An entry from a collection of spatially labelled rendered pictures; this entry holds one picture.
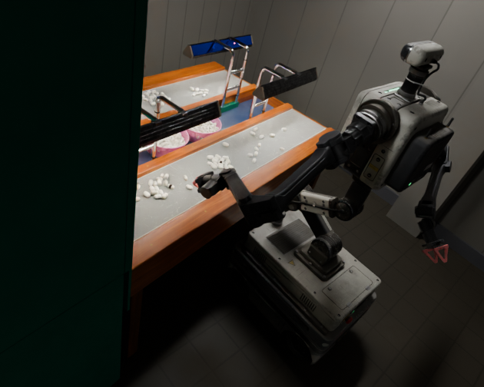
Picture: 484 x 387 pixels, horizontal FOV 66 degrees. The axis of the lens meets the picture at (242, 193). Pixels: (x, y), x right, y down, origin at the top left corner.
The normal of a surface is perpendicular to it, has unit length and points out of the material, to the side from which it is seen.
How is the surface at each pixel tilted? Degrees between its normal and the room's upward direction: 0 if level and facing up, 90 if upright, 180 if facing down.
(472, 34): 90
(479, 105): 90
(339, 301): 0
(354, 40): 90
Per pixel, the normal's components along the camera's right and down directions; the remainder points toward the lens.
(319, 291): 0.23, -0.73
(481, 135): -0.72, 0.31
